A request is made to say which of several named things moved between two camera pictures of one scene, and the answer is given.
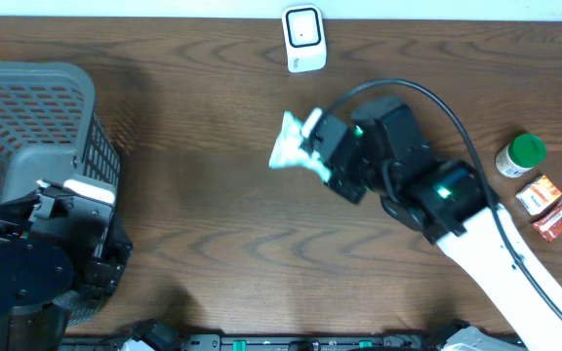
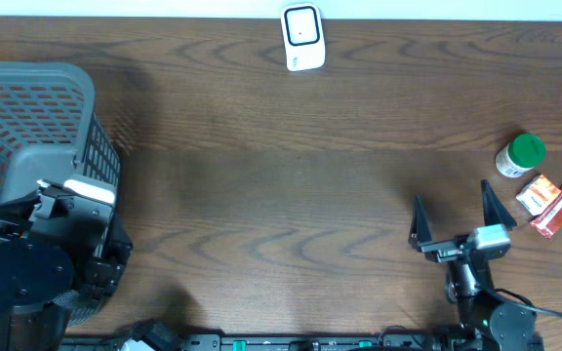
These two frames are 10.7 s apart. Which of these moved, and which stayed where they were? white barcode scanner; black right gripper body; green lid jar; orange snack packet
Moved: black right gripper body
Stayed: green lid jar; orange snack packet; white barcode scanner
